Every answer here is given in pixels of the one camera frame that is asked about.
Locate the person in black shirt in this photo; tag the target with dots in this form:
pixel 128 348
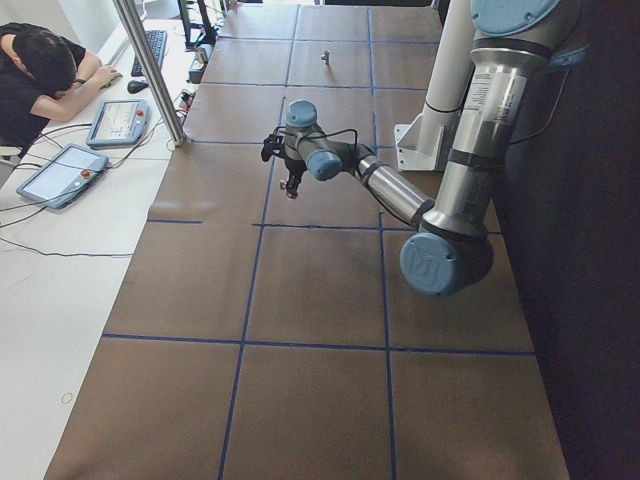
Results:
pixel 44 77

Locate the white mounting column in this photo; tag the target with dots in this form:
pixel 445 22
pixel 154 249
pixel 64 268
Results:
pixel 424 144

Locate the aluminium frame post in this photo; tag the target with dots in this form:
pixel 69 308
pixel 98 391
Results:
pixel 135 31

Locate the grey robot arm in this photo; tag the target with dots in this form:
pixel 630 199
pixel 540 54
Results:
pixel 451 155

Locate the far teach pendant tablet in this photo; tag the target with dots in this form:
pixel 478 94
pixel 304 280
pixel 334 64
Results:
pixel 118 123

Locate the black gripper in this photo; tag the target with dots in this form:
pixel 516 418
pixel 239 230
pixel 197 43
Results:
pixel 294 171

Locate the brown paper table cover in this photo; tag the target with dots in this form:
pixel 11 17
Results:
pixel 258 337

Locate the near teach pendant tablet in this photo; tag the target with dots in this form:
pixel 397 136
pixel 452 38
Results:
pixel 64 177

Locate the teach pendant tablet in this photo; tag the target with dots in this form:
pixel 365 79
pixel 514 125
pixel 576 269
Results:
pixel 118 123
pixel 64 177

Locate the black computer mouse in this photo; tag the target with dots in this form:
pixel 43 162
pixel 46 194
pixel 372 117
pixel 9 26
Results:
pixel 136 86

